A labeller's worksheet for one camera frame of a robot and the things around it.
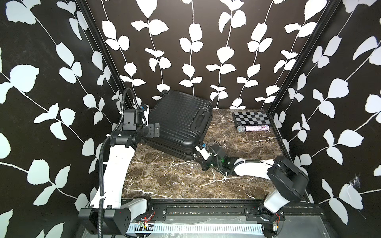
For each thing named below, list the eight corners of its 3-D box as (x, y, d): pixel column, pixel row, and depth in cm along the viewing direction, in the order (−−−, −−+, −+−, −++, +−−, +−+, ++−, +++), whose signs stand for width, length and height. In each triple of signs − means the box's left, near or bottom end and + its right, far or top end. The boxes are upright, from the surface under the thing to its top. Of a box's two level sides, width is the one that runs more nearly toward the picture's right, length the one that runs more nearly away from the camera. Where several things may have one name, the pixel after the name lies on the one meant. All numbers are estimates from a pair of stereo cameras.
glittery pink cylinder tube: (237, 133, 110) (239, 129, 106) (236, 128, 112) (237, 124, 109) (268, 133, 110) (270, 129, 106) (266, 128, 113) (268, 124, 109)
